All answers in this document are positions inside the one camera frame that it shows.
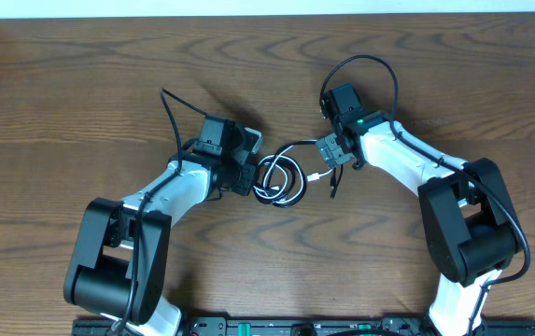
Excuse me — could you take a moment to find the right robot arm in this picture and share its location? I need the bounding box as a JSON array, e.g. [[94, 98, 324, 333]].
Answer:
[[317, 84, 529, 335]]

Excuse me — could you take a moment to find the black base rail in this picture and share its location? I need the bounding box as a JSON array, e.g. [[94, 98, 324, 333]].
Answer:
[[71, 315, 535, 336]]

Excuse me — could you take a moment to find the black USB cable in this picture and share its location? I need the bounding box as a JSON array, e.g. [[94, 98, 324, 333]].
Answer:
[[251, 138, 344, 209]]

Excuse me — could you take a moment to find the white USB cable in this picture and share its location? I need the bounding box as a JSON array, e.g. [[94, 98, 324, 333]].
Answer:
[[253, 156, 333, 205]]

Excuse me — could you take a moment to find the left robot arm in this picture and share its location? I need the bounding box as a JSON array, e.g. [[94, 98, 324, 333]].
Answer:
[[63, 116, 262, 335]]

